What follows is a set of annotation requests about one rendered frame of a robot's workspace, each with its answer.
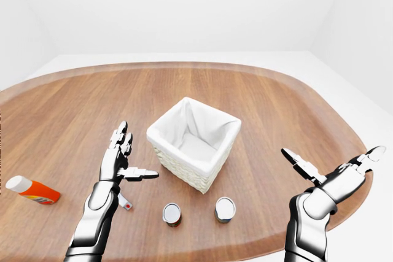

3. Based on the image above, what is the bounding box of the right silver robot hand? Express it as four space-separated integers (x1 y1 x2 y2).
281 145 387 215

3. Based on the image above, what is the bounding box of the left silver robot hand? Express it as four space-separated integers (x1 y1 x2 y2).
98 120 160 183

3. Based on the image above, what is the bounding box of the white box with red dot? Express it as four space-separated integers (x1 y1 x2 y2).
118 192 134 212

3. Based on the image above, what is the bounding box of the white woven basket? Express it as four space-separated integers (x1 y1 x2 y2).
146 96 243 195

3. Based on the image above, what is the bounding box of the tin with red label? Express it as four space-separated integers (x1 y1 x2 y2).
161 202 183 228

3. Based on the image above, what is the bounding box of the orange bottle with white cap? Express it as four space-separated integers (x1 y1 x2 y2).
5 175 61 206

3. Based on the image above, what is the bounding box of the tin with blue yellow label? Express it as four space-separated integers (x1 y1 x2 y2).
214 196 236 223

